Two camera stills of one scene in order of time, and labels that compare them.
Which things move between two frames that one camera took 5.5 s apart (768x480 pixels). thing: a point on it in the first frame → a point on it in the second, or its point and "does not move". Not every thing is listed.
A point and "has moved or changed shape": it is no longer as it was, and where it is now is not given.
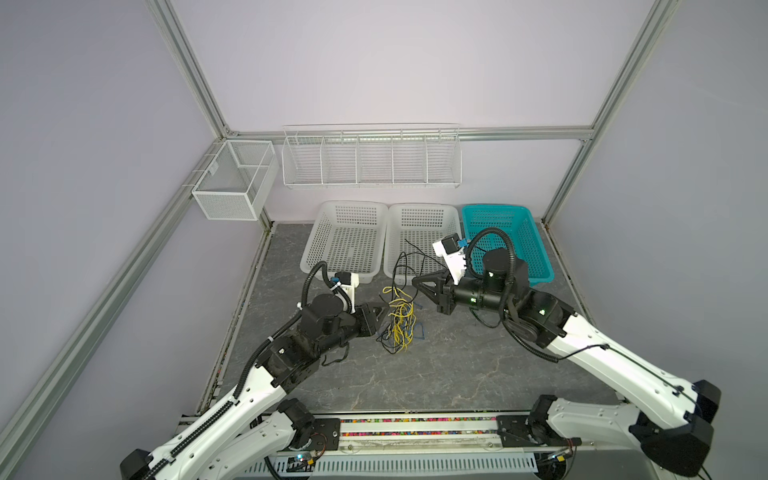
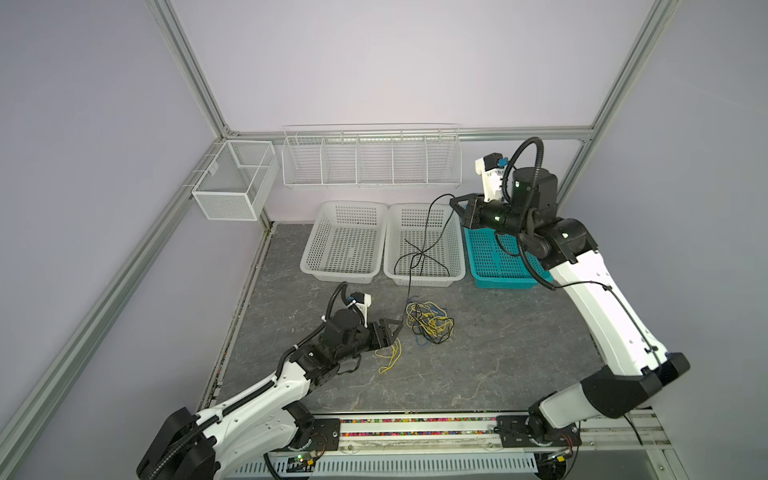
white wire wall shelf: (417, 155) does not move
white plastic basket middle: (410, 233) does not move
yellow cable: (402, 317) → (430, 316)
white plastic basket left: (349, 237) does not move
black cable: (405, 283) has moved or changed shape
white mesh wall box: (236, 184) does not move
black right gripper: (445, 300) → (473, 218)
